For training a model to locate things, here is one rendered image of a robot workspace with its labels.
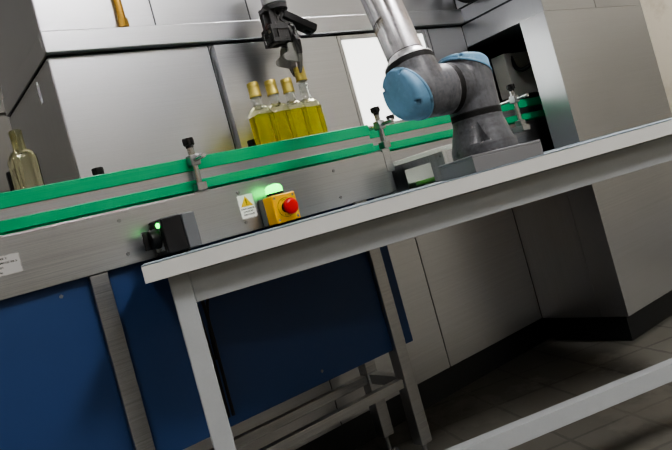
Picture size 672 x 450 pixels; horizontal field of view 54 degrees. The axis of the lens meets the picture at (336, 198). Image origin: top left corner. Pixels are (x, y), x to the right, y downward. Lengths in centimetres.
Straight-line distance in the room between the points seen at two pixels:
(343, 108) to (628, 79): 123
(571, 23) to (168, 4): 147
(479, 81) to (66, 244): 95
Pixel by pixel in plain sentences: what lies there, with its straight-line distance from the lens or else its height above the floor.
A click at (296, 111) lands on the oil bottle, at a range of 192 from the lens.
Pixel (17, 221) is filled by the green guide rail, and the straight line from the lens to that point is 148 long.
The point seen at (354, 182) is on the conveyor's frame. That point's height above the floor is 81.
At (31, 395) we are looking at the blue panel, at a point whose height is 56.
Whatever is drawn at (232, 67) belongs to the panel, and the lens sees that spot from 204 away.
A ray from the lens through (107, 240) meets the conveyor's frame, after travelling 149.
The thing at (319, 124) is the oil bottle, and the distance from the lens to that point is 196.
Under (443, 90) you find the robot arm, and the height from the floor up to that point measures 94.
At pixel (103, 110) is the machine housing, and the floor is 117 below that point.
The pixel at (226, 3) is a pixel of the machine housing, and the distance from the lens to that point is 215.
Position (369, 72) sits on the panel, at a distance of 234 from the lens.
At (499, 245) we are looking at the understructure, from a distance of 265.
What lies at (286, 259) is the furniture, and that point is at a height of 68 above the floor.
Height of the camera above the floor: 76
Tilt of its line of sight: 1 degrees up
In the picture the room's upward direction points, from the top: 15 degrees counter-clockwise
